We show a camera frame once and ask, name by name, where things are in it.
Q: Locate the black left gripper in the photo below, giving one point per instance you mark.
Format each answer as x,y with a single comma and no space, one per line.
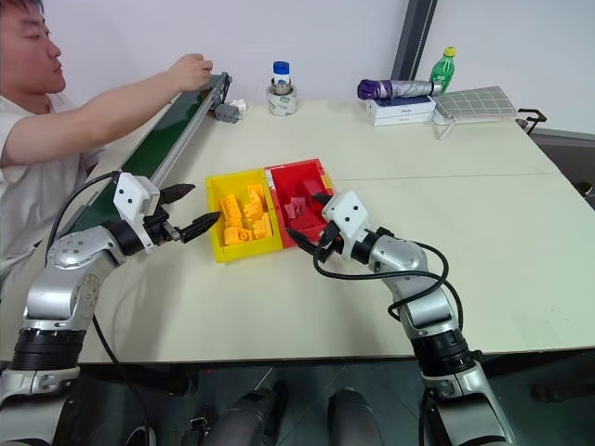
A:
160,227

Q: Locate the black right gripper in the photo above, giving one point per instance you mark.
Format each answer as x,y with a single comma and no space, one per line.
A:
331,238

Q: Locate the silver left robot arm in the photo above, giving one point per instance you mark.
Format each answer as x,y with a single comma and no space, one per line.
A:
70,260

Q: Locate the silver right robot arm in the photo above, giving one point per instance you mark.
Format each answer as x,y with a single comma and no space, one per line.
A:
400,260

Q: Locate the person's right forearm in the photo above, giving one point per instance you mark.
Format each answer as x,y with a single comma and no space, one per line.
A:
93,116

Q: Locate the green conveyor belt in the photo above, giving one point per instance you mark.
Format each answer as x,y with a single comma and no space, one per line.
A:
153,144

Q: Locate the small grey motor block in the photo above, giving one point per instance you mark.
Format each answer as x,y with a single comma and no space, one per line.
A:
228,113

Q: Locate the person's right hand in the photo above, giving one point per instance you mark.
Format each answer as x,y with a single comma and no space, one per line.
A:
190,72

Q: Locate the red toy block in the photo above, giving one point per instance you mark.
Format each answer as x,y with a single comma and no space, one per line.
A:
296,208

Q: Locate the yellow toy block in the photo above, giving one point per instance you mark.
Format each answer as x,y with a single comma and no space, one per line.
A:
255,194
252,210
230,206
238,236
262,227

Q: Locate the yellow plastic bin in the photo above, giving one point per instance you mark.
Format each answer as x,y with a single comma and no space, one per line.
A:
218,248

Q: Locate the red plastic bin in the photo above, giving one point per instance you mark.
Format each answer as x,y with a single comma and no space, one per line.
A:
283,174

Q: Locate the crumpled white paper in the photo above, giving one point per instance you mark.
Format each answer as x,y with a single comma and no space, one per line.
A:
239,104

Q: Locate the white flat box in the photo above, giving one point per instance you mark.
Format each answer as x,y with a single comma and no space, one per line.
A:
402,119

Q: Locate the white box with blue lid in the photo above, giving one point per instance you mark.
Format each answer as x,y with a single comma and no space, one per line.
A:
400,106

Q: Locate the blue capped clear bottle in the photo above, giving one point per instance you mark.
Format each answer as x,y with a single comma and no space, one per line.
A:
281,76

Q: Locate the folded purple silver umbrella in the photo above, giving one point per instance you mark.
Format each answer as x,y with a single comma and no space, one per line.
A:
395,87

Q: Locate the person in white shirt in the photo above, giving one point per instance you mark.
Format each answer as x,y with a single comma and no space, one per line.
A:
32,186

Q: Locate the grey checked pouch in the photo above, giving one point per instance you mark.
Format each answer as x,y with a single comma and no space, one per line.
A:
474,104

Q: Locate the green plastic bottle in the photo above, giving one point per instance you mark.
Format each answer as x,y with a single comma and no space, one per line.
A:
443,69

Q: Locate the dark rounded shape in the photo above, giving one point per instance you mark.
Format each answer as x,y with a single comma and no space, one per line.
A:
253,413
353,418

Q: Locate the black metal clamp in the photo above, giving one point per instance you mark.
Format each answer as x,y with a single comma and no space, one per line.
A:
534,116

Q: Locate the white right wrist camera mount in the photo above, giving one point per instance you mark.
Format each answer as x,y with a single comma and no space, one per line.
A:
346,216

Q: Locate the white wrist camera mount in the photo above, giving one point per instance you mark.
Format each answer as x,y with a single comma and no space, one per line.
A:
346,216
132,195

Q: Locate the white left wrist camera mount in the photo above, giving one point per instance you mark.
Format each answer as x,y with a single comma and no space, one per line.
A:
132,195

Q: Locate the dark grey wall pillar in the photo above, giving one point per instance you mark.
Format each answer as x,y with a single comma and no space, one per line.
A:
413,37

